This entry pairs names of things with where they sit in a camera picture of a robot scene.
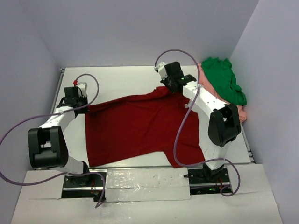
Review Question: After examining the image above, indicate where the green t-shirt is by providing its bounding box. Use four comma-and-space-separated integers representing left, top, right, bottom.
200, 57, 247, 106

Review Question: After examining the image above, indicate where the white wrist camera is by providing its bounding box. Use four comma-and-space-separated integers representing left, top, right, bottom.
77, 82, 87, 97
154, 62, 167, 80

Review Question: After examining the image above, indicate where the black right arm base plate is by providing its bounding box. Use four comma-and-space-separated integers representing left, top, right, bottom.
184, 167, 233, 195

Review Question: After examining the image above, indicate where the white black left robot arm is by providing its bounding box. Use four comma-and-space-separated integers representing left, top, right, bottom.
28, 83, 90, 186

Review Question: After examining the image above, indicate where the salmon pink t-shirt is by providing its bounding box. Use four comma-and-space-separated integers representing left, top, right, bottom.
198, 63, 247, 123

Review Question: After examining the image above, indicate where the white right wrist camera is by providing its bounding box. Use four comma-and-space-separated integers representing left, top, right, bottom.
154, 62, 167, 80

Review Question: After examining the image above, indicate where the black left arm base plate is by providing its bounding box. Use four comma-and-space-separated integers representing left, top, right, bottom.
61, 171, 106, 202

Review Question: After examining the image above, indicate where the white cardboard front cover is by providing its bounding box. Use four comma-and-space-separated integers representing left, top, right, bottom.
12, 164, 282, 224

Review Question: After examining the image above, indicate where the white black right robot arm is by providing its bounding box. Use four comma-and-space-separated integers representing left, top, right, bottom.
154, 62, 241, 180

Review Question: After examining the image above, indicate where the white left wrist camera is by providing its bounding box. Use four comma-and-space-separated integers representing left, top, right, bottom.
77, 82, 87, 97

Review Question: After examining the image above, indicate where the red t-shirt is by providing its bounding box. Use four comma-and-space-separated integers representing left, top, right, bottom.
85, 87, 204, 168

